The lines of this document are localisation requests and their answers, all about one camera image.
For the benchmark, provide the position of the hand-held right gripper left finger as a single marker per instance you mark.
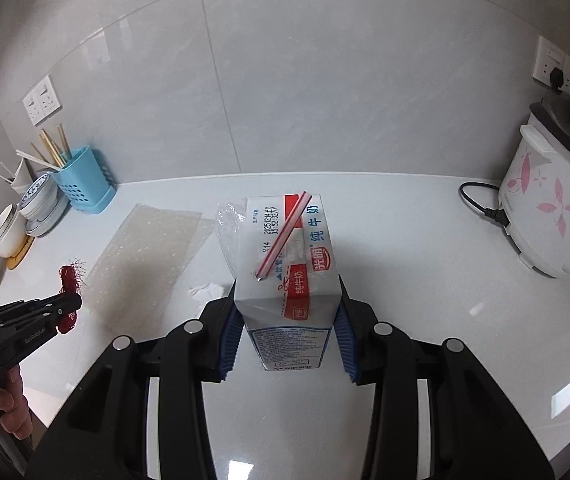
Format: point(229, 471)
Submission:
point(230, 345)

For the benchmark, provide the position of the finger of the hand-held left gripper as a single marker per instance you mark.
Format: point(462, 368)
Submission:
point(20, 337)
point(40, 302)

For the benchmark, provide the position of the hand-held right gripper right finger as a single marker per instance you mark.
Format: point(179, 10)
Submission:
point(346, 345)

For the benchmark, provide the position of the red mesh net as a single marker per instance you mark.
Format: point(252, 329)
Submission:
point(67, 277)

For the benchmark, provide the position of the blue and white milk carton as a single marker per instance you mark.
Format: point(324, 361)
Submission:
point(290, 330)

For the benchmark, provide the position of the yellow wooden trivet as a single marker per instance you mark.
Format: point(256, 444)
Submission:
point(22, 255)

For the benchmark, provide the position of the large white bowl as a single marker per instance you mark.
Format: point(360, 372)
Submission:
point(7, 230)

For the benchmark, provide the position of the white bowls on rack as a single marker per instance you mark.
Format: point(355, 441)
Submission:
point(40, 205)

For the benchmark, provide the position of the white cup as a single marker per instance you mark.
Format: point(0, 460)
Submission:
point(22, 177)

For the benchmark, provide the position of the clear plastic straw wrapper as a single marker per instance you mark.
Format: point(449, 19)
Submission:
point(230, 230)

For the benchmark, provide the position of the clear bubble wrap sheet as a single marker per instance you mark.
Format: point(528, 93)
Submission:
point(150, 255)

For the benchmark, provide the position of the red striped straw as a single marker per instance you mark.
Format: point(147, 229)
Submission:
point(285, 232)

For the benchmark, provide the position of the white chopstick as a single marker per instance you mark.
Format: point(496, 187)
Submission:
point(35, 158)

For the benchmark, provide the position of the blue plastic utensil holder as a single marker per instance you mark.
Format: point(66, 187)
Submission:
point(85, 180)

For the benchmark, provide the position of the wooden chopstick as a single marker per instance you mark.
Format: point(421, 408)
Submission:
point(63, 141)
point(51, 149)

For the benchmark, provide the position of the white flowered rice cooker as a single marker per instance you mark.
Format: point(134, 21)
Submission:
point(545, 200)

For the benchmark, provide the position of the black wall plug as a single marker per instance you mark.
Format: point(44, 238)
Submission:
point(557, 79)

